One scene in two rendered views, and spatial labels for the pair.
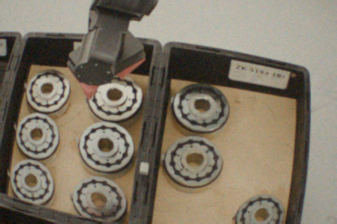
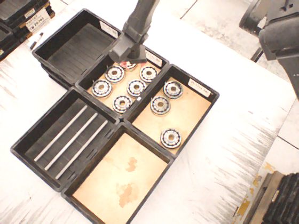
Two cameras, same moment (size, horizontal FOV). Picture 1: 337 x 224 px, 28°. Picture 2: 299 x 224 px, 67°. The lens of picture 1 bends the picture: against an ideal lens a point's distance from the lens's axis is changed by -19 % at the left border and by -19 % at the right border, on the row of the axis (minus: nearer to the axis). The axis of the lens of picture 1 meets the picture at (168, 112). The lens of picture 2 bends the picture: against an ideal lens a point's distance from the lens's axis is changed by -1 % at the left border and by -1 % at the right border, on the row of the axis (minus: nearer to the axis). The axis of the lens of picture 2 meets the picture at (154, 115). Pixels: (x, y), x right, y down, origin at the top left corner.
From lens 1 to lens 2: 0.42 m
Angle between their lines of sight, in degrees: 17
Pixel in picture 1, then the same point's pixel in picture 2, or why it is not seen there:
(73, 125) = (132, 76)
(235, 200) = (167, 125)
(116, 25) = (128, 43)
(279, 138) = (195, 112)
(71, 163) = (123, 88)
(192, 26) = (194, 63)
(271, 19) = (227, 71)
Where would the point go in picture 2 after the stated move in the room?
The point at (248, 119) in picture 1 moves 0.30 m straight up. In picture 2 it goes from (187, 100) to (201, 69)
